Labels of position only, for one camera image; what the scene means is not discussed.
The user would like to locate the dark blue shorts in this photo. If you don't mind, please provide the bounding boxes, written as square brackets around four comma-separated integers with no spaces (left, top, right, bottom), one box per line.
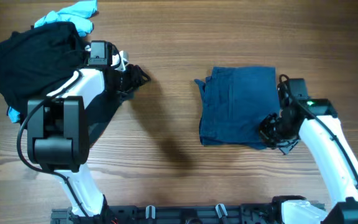
[195,66,280,149]

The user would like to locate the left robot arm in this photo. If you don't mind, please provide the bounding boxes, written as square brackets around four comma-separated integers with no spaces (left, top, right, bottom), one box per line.
[17,40,151,223]

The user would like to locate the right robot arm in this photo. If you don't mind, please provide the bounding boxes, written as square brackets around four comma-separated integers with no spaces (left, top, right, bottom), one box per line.
[259,74,358,223]

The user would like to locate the light blue garment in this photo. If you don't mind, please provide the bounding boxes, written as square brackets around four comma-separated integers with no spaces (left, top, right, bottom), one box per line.
[0,1,98,123]

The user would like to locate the black garment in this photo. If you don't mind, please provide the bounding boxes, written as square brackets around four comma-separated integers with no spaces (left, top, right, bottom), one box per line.
[0,21,136,147]

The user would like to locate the right black cable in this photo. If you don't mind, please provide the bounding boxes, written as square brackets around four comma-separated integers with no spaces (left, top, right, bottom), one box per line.
[278,73,358,224]

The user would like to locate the black cable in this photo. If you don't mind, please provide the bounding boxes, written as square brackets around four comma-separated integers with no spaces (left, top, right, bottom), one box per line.
[16,70,90,218]
[278,73,358,224]

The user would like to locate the left black cable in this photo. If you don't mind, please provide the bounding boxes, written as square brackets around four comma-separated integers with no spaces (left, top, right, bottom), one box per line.
[16,70,90,218]

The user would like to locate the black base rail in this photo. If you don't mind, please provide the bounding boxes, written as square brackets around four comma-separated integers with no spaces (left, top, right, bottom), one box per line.
[50,203,327,224]

